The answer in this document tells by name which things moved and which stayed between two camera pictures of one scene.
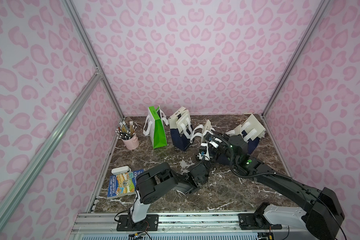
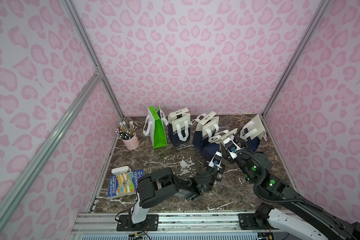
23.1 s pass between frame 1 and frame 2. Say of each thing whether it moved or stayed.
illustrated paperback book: stayed
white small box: stayed
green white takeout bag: stayed
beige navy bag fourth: stayed
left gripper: moved
